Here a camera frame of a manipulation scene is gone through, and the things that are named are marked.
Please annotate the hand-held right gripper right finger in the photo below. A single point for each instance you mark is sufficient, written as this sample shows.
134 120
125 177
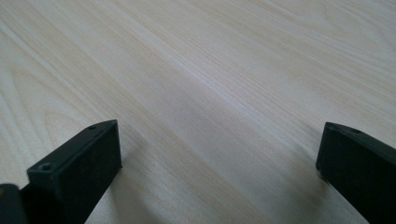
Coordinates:
361 168

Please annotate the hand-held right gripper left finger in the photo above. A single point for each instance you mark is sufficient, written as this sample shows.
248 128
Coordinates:
77 168

